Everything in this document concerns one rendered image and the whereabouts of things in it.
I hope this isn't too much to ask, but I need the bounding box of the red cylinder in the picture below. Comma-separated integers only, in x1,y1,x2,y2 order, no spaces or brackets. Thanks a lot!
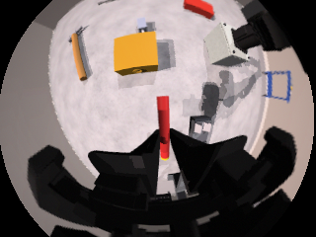
157,96,170,161

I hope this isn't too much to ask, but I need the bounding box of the hammer with orange handle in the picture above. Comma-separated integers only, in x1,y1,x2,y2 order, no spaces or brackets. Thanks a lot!
68,27,87,82

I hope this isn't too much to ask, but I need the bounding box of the red rectangular block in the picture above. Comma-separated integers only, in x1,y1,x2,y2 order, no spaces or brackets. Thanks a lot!
183,0,214,19

